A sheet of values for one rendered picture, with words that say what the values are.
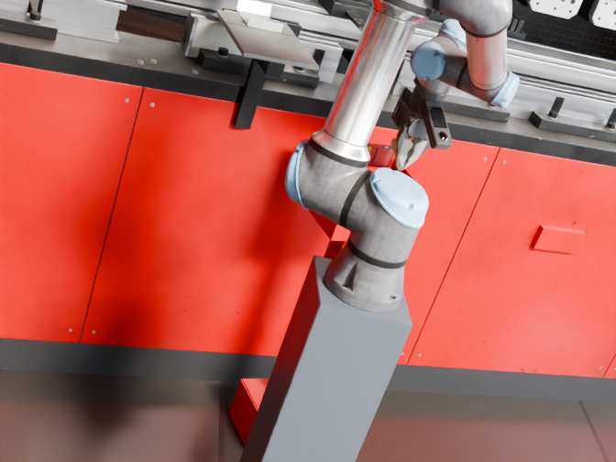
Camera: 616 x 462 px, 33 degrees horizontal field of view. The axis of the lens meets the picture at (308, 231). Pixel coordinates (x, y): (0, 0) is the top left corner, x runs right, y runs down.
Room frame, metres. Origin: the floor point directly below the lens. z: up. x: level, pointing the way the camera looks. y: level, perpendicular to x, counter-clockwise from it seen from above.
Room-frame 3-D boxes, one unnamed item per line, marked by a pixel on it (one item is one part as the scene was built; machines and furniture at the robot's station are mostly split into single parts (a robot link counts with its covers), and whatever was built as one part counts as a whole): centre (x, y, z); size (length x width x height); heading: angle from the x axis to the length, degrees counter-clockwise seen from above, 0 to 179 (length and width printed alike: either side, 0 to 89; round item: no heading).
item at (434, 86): (2.24, -0.15, 1.06); 0.08 x 0.08 x 0.05
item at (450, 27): (2.23, -0.16, 1.14); 0.09 x 0.08 x 0.11; 162
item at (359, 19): (2.74, 0.07, 1.01); 0.26 x 0.12 x 0.05; 27
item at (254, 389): (2.21, -0.11, 0.06); 0.25 x 0.20 x 0.12; 32
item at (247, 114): (2.28, 0.22, 0.88); 0.14 x 0.04 x 0.22; 27
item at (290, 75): (2.41, 0.24, 0.89); 0.30 x 0.05 x 0.03; 117
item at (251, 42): (2.31, 0.24, 1.00); 0.26 x 0.18 x 0.01; 27
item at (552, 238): (2.76, -0.68, 0.58); 0.15 x 0.02 x 0.07; 117
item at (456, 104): (2.66, -0.26, 0.89); 0.30 x 0.05 x 0.03; 117
